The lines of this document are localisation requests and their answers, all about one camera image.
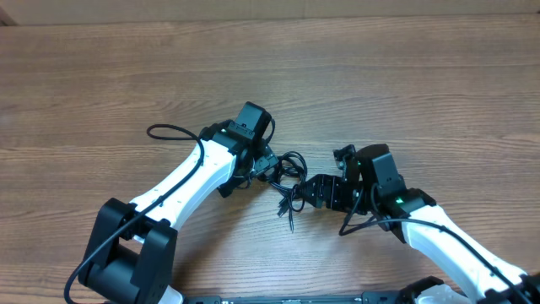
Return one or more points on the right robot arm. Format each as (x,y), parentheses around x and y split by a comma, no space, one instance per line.
(371,192)

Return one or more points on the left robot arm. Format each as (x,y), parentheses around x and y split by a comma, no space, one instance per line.
(132,246)

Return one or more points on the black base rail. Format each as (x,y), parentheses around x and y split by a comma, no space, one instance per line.
(368,297)

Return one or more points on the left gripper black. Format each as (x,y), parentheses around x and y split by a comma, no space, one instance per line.
(261,167)

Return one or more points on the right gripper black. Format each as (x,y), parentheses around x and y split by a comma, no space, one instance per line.
(333,194)

